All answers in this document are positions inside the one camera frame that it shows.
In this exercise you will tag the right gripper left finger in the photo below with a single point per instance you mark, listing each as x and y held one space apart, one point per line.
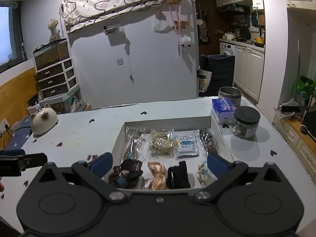
90 175

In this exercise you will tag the blue tissue pack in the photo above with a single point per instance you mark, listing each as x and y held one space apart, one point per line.
224 110

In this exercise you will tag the bag of beige hair ties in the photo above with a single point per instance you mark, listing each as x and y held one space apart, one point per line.
162 143

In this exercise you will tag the green plant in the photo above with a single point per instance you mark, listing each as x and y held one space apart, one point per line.
303 88

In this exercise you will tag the white tote bag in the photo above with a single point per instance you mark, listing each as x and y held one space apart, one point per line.
204 78

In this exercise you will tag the bag of hair clips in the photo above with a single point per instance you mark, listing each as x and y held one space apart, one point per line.
134 142

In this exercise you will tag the grey metal tin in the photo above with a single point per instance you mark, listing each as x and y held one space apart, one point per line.
232 93

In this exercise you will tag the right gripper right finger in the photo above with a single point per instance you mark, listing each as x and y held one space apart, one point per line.
228 175

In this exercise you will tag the dried flower bouquet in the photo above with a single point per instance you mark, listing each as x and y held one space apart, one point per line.
54 32

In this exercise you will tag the person's left hand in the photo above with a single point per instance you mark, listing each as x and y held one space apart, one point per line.
1 187

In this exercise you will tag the black scrunchie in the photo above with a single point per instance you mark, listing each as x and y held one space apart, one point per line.
177 177

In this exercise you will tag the glass terrarium tank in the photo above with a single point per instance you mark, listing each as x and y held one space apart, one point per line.
51 53

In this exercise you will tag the white drawer cabinet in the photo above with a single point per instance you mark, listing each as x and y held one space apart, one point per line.
57 79

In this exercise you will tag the brown pink crochet scrunchie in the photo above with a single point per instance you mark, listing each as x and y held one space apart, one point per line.
126 175

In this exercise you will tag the blue white packet bag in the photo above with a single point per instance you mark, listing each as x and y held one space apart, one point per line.
187 146

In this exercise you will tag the glass jar with black lid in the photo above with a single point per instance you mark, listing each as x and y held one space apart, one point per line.
246 122

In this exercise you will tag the white cat-shaped ceramic holder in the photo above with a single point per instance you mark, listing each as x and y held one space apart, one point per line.
43 121

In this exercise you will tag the white plush sheep toy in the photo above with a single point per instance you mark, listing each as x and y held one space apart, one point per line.
185 41

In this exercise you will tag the white washing machine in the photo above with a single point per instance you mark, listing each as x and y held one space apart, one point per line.
227 49

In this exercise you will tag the dark blue laundry hamper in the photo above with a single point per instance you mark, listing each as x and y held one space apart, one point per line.
222 68

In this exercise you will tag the peach satin scrunchie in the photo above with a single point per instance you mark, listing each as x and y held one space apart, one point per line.
159 172

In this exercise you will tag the white tray box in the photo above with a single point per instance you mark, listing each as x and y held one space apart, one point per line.
181 126

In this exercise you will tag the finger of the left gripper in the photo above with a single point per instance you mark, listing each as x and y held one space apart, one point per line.
34 160
15 152

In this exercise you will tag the bag of dark hair ties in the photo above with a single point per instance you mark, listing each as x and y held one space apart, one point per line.
208 141

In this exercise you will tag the white wall socket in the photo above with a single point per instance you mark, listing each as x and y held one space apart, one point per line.
4 125

